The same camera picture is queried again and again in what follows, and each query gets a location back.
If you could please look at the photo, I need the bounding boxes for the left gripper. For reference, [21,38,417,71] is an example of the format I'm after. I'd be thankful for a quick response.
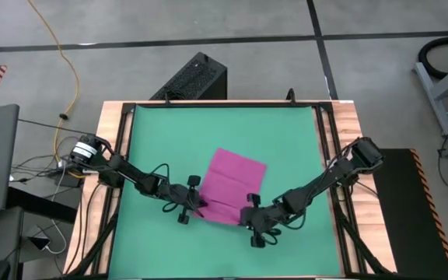
[165,175,209,226]

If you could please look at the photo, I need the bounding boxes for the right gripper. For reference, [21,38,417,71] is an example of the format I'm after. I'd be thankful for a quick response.
[239,193,283,249]

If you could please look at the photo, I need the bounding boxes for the magenta towel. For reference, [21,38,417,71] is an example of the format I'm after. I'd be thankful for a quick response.
[194,147,268,226]

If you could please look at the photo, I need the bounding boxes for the green table mat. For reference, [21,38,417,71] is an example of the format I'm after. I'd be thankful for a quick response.
[108,104,345,278]

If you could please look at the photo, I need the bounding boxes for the black computer tower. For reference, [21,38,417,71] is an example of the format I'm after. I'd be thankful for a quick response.
[149,51,229,101]

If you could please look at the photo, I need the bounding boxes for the large black striped floor mat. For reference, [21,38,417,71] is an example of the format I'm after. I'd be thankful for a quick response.
[366,147,448,280]

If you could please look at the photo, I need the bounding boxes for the black power adapter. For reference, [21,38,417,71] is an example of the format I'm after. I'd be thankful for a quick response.
[28,235,52,252]

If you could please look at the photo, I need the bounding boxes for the grey side desk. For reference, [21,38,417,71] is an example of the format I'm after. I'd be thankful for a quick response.
[0,205,25,280]

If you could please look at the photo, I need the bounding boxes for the grey metal stand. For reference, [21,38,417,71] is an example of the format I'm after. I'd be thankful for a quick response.
[412,54,448,137]

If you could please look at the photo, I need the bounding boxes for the black metal table frame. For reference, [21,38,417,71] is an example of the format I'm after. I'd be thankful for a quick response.
[66,100,398,279]

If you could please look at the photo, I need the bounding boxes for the tangled black floor cables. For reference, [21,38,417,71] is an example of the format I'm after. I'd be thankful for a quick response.
[12,135,85,187]

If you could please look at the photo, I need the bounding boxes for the yellow cable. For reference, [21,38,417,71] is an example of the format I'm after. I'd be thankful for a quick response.
[26,0,81,163]

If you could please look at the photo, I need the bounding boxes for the black hose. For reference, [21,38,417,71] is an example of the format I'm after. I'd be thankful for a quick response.
[418,36,448,81]

